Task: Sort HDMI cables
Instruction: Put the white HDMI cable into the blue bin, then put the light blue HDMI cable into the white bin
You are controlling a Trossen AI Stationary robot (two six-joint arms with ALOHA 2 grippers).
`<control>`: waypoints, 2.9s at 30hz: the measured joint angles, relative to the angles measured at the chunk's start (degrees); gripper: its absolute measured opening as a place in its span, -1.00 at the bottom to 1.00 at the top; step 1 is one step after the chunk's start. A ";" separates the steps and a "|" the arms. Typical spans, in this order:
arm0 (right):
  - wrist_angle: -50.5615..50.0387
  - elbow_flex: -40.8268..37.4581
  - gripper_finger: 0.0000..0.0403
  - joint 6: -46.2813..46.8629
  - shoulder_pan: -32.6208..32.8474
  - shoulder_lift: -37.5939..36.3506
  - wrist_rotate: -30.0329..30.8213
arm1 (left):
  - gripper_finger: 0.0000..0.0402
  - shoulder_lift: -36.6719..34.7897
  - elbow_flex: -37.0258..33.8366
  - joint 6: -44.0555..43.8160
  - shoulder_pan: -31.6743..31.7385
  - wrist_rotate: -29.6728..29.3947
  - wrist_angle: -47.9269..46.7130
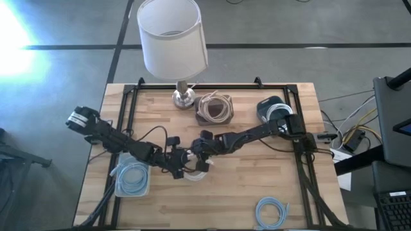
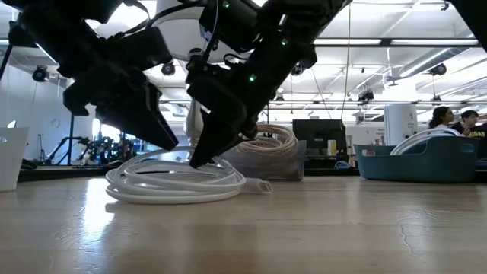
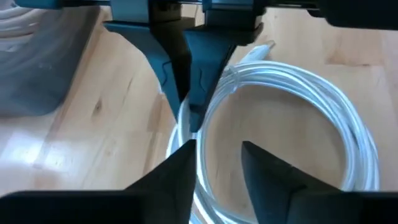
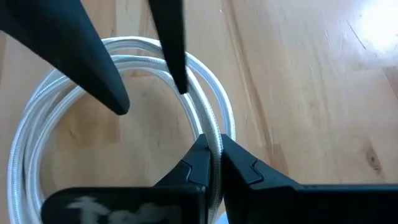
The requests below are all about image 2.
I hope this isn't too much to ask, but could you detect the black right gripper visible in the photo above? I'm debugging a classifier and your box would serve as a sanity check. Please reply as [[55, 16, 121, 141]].
[[186, 72, 275, 169]]

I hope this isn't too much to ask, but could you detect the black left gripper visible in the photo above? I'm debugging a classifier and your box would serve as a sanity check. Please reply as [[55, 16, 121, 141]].
[[62, 66, 180, 151]]

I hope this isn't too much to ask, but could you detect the white HDMI cable coil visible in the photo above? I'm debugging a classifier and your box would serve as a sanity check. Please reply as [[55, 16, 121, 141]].
[[105, 146, 274, 206], [389, 127, 462, 156]]

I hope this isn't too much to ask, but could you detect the dark machine with green lights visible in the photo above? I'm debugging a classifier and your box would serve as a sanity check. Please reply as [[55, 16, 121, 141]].
[[75, 135, 134, 168]]

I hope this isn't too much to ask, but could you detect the grey translucent plastic bin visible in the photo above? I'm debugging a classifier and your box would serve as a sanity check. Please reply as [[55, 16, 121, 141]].
[[218, 139, 307, 182]]

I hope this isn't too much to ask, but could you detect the black pipe gantry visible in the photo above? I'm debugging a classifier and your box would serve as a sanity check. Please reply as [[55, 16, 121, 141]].
[[65, 99, 77, 167]]

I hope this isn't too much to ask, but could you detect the black monitor back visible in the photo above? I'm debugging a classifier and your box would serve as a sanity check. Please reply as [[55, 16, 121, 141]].
[[291, 119, 348, 170]]

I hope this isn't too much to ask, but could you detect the white plastic bin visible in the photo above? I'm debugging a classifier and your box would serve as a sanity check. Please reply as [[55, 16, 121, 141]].
[[0, 126, 30, 193]]

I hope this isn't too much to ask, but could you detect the white round pillar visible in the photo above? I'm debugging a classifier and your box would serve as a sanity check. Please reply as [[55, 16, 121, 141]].
[[383, 104, 419, 146]]

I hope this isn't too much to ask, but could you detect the teal blue plastic bin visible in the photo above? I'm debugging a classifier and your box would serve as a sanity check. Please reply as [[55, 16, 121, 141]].
[[353, 135, 481, 185]]

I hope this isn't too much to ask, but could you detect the person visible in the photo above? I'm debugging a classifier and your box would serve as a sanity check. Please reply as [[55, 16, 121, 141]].
[[428, 106, 457, 130], [450, 110, 487, 139]]

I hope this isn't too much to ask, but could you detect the black ceiling camera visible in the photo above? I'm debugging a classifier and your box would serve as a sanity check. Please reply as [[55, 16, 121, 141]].
[[429, 62, 448, 77], [357, 89, 376, 104], [32, 65, 50, 84], [161, 60, 177, 77]]

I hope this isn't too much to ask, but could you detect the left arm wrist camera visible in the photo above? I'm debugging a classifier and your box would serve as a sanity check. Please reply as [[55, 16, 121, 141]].
[[112, 25, 175, 76]]

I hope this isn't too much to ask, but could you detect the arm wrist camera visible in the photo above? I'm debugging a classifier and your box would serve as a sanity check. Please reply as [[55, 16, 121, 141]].
[[185, 49, 230, 91], [112, 25, 175, 76]]

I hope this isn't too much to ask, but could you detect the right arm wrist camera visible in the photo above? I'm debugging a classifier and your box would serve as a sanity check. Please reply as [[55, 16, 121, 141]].
[[185, 49, 230, 91]]

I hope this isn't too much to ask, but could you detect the black aluminium table frame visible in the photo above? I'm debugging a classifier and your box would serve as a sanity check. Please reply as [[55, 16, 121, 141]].
[[17, 163, 361, 183]]

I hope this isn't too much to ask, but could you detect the black hanging cable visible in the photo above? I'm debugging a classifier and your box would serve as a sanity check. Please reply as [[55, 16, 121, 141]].
[[0, 43, 14, 81]]

